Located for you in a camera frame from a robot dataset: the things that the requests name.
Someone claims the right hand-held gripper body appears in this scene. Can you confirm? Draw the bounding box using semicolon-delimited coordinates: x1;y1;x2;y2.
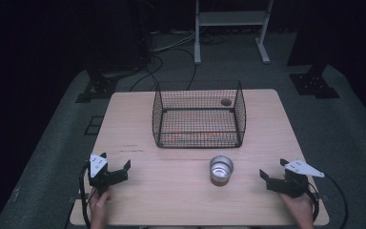
266;159;326;199

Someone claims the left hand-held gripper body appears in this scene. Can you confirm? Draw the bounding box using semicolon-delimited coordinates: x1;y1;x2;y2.
88;154;124;197

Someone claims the person's left hand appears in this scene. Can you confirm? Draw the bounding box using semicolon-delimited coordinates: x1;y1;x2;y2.
88;186;112;219

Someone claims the person's right hand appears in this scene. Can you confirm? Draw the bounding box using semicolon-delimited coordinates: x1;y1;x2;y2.
279;192;315;219

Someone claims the metal cup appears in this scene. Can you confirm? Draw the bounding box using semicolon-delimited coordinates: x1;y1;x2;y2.
209;155;235;188

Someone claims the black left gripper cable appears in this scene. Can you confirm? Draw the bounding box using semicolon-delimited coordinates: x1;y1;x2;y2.
77;161;92;229

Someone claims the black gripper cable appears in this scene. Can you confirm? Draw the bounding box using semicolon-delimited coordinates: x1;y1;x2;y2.
77;161;92;229
306;171;350;229

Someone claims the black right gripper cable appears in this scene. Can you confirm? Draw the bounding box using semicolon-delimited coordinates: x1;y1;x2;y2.
306;171;350;229

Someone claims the black stand with base plate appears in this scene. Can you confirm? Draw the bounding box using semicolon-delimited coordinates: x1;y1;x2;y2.
286;0;341;100
74;61;119;104

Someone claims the black wire mesh basket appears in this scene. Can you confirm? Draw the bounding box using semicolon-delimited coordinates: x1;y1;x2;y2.
152;79;248;150

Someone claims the black floor cable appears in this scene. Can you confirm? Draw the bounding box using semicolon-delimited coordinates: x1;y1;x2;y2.
128;47;198;93

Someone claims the bundle of light floor cables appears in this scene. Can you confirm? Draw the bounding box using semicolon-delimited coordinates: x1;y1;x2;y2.
151;29;208;53

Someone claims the white metal desk frame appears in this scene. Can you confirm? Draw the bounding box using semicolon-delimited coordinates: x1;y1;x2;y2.
193;0;276;66

